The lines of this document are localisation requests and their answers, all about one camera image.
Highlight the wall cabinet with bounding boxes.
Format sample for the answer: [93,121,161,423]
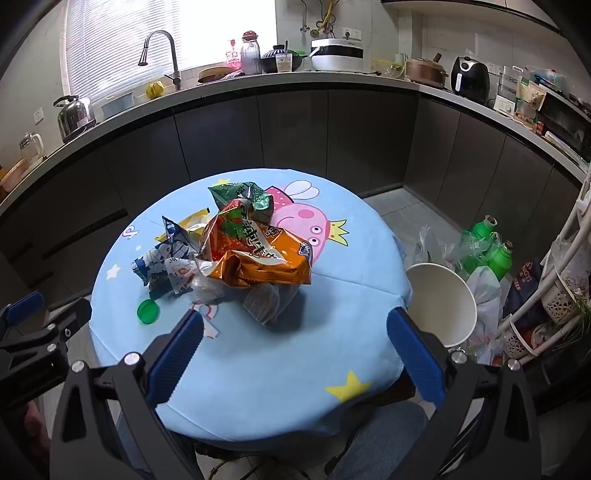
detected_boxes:
[381,0,561,33]

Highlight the dark kitchen base cabinets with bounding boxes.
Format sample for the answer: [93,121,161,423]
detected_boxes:
[0,85,585,296]

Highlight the yellow snack bag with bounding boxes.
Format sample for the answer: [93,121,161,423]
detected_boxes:
[154,208,211,241]

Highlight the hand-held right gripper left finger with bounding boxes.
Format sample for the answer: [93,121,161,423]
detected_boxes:
[50,308,206,480]

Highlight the black air fryer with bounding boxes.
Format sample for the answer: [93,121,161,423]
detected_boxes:
[450,55,491,104]

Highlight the clear container with yellow lid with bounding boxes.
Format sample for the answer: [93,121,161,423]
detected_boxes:
[372,58,407,78]

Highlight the clear plastic wrapper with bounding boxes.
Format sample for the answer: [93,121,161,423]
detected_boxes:
[191,270,241,304]

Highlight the dark blue printed bag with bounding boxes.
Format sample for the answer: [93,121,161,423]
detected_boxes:
[501,258,548,333]

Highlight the glass pitcher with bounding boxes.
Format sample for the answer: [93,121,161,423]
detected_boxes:
[19,133,47,164]

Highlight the silver kitchen faucet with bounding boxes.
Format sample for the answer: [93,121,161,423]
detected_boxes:
[139,30,182,92]

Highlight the blue plastic bag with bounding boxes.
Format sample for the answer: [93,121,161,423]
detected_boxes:
[526,67,568,95]

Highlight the yellow gas hose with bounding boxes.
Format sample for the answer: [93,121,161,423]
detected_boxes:
[311,0,335,37]

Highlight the white food steamer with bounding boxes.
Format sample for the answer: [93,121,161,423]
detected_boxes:
[493,65,525,116]

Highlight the glass jar with red lid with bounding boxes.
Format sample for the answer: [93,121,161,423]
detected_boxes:
[240,30,262,75]

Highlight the white rice cooker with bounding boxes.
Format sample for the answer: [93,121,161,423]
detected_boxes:
[309,38,365,72]

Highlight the white plastic bag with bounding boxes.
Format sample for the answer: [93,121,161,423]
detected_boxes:
[466,265,504,352]

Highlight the pale blue basin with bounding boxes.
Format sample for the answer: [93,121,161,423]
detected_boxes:
[99,91,136,118]

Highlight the blue cartoon printed tablecloth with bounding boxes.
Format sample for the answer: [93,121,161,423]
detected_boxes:
[89,168,413,446]

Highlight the person's jeans leg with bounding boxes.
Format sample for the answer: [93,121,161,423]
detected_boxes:
[323,401,430,480]

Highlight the blue white snack wrapper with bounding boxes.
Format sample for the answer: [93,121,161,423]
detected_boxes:
[131,216,199,298]

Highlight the black toaster oven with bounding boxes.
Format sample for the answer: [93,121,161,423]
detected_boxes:
[536,85,591,162]

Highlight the white storage rack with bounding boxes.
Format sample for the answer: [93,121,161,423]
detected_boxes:
[496,161,591,361]

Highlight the wooden cutting board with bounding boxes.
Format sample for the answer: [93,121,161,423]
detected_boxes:
[0,159,31,192]

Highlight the black cooking pot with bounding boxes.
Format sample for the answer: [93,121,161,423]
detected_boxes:
[261,44,308,73]

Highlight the steel kettle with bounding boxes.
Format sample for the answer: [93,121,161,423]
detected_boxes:
[53,95,95,141]

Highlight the green bottle cap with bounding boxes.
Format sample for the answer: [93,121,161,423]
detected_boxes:
[137,299,161,325]

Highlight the white paper bucket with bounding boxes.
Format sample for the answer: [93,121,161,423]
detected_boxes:
[405,262,477,348]

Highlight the green white food package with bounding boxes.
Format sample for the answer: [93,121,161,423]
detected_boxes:
[514,76,548,134]

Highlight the white window blind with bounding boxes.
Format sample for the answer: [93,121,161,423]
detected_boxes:
[65,0,278,100]

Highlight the brown shallow bowl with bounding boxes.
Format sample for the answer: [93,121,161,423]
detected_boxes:
[198,66,234,84]

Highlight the green snack bag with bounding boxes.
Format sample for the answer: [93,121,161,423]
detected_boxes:
[208,181,275,224]

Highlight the person's left hand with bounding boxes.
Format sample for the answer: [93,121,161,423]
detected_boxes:
[23,401,51,455]

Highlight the green plastic bottle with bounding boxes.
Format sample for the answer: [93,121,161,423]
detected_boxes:
[468,215,499,273]
[487,240,514,280]

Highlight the brown lidded pot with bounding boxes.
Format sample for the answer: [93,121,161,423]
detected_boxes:
[405,53,448,88]

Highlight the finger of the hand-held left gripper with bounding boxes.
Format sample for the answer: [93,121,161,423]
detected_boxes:
[0,298,93,370]
[0,291,47,344]

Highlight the orange snack bag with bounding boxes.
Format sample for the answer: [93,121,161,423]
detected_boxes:
[196,200,312,289]

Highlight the grey kitchen countertop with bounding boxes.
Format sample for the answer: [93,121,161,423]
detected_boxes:
[0,69,591,217]

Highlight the green onion stalks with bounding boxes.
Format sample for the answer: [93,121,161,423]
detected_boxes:
[549,295,588,352]

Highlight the grey translucent wrapper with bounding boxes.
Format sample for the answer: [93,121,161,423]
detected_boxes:
[242,281,301,327]

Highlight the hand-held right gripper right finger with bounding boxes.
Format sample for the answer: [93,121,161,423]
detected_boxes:
[386,306,542,480]

